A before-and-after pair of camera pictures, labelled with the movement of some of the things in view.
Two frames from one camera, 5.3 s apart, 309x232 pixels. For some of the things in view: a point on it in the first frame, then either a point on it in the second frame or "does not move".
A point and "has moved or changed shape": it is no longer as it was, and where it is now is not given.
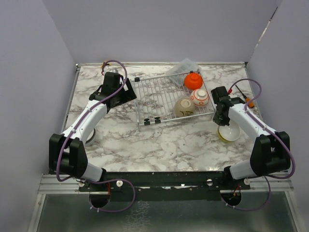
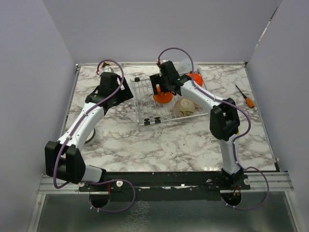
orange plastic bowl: (193, 80) does not move
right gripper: (220, 122) -> (156, 79)
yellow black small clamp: (106, 64) does not move
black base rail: (165, 186) does not move
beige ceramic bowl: (184, 107) does not move
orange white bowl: (229, 133) has moved or changed shape
